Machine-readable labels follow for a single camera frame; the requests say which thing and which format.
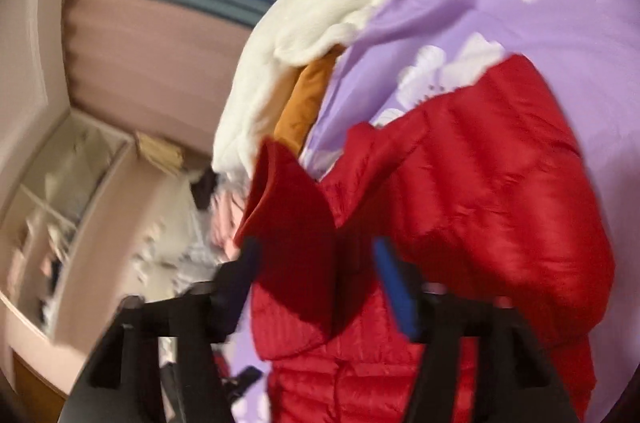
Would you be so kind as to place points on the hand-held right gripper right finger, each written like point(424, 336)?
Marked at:
point(396, 290)

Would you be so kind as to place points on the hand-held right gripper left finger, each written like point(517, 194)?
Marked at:
point(234, 288)

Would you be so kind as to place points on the red down jacket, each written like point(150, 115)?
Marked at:
point(475, 183)

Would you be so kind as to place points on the pink garment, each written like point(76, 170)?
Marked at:
point(226, 223)

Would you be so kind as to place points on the open wardrobe shelf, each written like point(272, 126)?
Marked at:
point(75, 183)

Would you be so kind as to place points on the orange garment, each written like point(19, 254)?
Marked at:
point(305, 103)

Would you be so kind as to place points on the white fleece garment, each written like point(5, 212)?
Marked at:
point(280, 68)

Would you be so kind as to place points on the beige curtain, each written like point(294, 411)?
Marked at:
point(150, 63)

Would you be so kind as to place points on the purple floral bed sheet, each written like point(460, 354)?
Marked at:
point(500, 13)

